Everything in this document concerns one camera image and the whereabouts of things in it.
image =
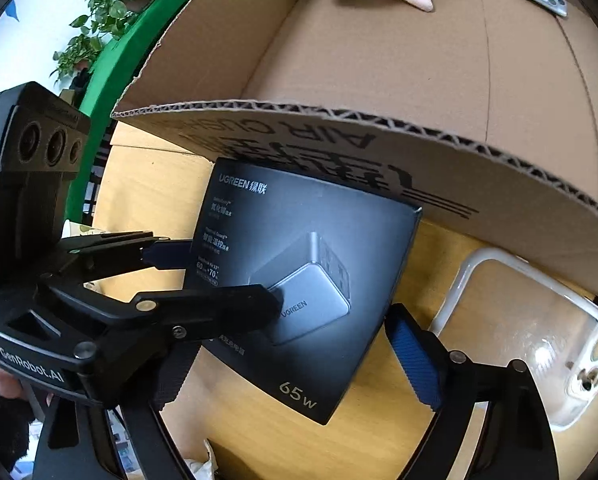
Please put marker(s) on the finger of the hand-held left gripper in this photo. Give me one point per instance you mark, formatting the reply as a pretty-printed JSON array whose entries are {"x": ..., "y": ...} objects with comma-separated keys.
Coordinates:
[
  {"x": 219, "y": 302},
  {"x": 171, "y": 255}
]

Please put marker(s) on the brown cardboard box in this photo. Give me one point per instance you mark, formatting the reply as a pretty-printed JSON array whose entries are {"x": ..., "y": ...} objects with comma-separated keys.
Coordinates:
[{"x": 429, "y": 60}]

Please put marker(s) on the black charger box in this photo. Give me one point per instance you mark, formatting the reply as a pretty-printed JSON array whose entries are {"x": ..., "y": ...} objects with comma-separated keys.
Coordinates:
[{"x": 319, "y": 260}]

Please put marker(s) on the white patterned paper cup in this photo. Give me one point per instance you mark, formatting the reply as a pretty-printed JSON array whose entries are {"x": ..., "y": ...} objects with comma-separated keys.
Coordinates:
[{"x": 84, "y": 229}]

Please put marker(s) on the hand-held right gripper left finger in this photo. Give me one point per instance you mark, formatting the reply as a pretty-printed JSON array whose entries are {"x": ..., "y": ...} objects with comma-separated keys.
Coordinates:
[{"x": 171, "y": 375}]

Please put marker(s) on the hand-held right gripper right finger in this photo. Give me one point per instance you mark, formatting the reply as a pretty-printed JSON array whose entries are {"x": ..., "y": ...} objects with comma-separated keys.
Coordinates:
[{"x": 419, "y": 360}]

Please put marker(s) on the white crumpled plastic bag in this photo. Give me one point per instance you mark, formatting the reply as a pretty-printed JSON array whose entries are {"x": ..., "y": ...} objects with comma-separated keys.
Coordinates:
[{"x": 206, "y": 462}]

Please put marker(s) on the person's left forearm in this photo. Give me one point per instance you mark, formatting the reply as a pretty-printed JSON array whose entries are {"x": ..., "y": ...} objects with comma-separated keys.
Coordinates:
[{"x": 4, "y": 425}]

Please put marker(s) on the clear phone case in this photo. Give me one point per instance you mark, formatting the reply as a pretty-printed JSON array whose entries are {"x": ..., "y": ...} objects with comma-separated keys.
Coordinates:
[{"x": 524, "y": 335}]

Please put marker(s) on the green potted plant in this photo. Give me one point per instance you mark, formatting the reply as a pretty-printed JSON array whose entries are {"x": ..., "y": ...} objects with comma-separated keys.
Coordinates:
[{"x": 114, "y": 5}]

